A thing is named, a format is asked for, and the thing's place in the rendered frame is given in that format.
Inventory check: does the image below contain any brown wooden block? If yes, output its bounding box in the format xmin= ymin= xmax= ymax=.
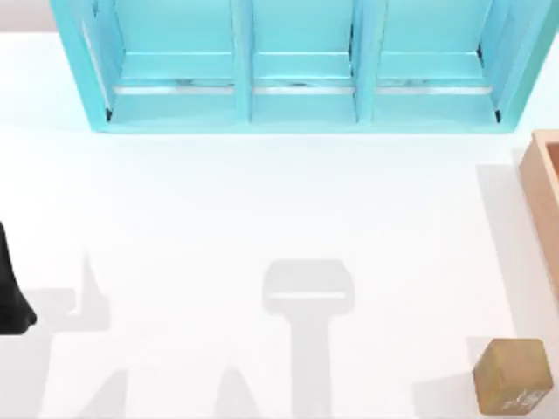
xmin=472 ymin=338 xmax=555 ymax=416

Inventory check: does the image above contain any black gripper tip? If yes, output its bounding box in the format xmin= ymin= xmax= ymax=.
xmin=0 ymin=222 xmax=38 ymax=337

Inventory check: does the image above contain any shallow salmon-coloured box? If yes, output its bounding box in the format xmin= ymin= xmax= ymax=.
xmin=518 ymin=128 xmax=559 ymax=285

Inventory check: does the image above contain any light blue rack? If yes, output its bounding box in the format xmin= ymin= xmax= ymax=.
xmin=48 ymin=0 xmax=559 ymax=135

